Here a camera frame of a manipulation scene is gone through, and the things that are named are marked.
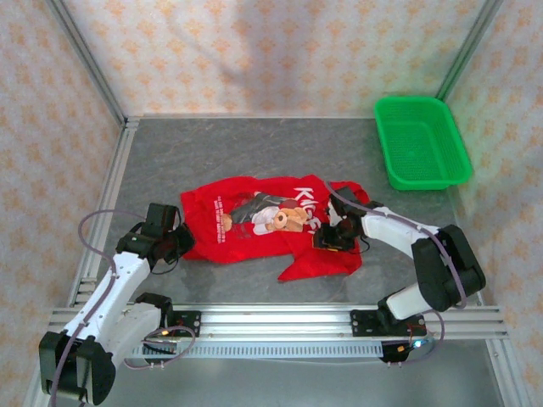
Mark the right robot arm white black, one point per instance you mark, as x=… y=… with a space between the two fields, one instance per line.
x=445 y=263

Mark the aluminium side rail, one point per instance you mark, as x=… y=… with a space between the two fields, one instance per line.
x=119 y=169

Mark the green plastic basket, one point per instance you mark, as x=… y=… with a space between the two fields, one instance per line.
x=418 y=140

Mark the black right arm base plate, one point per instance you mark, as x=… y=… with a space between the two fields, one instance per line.
x=360 y=323

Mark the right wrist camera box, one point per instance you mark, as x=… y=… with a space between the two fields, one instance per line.
x=333 y=217

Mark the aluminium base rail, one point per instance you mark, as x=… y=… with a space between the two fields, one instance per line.
x=275 y=322

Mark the aluminium frame post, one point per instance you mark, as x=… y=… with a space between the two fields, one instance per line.
x=468 y=48
x=89 y=59

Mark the red printed t-shirt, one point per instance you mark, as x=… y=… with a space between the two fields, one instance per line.
x=237 y=237

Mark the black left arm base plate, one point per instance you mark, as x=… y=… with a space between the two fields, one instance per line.
x=191 y=324

